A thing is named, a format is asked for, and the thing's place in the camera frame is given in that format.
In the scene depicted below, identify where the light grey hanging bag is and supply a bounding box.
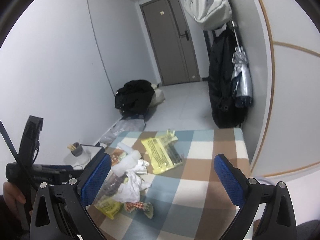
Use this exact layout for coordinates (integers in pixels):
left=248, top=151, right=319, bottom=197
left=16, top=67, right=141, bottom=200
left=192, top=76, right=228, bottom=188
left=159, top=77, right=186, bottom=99
left=184, top=0, right=233, bottom=31

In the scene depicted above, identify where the grey cup with sticks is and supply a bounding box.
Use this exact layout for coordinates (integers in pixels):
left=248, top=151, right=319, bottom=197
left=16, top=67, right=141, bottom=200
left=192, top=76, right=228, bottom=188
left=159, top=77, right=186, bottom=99
left=67, top=142, right=83, bottom=157

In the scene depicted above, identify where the grey brown entrance door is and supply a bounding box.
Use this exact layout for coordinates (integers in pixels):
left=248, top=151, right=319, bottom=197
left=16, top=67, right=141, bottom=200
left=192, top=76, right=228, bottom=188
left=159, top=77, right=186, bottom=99
left=140, top=0, right=201, bottom=86

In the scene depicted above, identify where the large yellow snack bag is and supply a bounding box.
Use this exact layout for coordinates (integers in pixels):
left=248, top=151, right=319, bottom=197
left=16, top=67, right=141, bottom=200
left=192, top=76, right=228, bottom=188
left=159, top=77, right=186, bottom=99
left=142, top=130, right=182, bottom=175

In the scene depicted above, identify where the checkered blue brown tablecloth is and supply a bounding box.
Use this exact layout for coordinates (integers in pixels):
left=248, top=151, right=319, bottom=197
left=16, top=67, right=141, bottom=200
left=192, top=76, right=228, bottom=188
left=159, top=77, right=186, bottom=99
left=88, top=128, right=250, bottom=239

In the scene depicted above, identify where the beige bag on floor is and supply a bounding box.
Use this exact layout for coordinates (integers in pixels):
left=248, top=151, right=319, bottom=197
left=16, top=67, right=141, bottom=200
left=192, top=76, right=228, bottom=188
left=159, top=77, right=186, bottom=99
left=149, top=84, right=165, bottom=108

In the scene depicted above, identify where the silver folded umbrella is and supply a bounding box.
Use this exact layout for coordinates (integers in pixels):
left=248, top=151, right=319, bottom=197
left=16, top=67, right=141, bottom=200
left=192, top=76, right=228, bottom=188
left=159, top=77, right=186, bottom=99
left=231, top=20, right=253, bottom=108

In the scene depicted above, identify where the white round container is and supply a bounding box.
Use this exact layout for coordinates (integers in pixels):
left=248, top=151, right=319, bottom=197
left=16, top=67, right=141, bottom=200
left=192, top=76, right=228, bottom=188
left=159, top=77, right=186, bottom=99
left=63, top=146, right=91, bottom=166

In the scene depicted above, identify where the black clothes pile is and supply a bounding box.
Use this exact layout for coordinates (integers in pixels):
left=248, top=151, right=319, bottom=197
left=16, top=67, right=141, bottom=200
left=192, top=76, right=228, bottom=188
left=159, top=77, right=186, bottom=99
left=115, top=80, right=155, bottom=118

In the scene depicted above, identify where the grey plastic bag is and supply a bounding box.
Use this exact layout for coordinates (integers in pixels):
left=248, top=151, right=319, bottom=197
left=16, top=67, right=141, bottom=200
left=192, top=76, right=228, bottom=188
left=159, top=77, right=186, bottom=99
left=99, top=119, right=146, bottom=145

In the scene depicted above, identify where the person's left hand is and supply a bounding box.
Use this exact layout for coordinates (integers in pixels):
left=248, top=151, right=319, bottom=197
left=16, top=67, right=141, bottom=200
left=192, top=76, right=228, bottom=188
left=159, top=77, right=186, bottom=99
left=3, top=181, right=26, bottom=217

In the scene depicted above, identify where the red white candy wrapper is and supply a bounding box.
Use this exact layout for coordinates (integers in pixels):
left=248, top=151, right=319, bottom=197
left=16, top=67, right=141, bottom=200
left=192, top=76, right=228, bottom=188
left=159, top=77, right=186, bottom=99
left=124, top=202, right=154, bottom=219

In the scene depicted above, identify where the clear plastic wrapper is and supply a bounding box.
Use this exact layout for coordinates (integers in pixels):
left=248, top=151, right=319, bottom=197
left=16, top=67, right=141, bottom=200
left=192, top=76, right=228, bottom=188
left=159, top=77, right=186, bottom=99
left=96, top=174, right=127, bottom=199

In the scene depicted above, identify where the brown small carton box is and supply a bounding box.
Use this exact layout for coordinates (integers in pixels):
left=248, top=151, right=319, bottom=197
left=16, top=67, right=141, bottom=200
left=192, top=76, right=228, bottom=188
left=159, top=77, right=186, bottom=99
left=110, top=148, right=127, bottom=166

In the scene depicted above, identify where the small yellow snack wrapper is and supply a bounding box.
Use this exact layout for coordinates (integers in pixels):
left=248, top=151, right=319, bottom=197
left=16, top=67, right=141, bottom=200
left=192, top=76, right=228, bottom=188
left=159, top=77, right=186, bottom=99
left=94, top=196, right=123, bottom=220

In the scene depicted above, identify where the black hanging coat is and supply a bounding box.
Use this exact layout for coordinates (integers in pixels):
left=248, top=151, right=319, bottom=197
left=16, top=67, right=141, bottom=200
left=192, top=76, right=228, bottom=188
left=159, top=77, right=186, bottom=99
left=208, top=28, right=247, bottom=129

